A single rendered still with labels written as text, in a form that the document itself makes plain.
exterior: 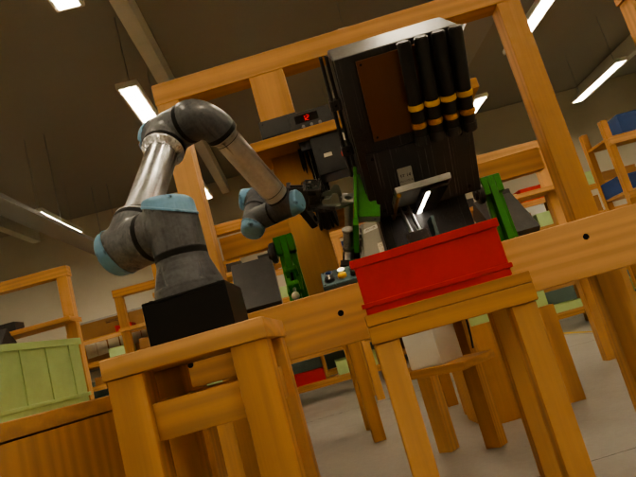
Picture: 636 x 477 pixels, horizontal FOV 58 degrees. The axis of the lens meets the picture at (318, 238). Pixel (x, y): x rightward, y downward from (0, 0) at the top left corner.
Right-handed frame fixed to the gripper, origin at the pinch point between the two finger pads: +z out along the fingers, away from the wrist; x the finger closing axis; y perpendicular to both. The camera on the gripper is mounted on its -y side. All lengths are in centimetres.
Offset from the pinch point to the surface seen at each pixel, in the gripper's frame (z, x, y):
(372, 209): 8.2, -9.7, 3.4
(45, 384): -71, -74, -3
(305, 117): -15.8, 38.7, 13.2
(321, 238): -10.7, 13.6, -24.6
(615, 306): 94, -5, -43
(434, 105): 26.1, -5.9, 35.6
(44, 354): -73, -68, 1
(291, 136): -20.4, 30.8, 9.5
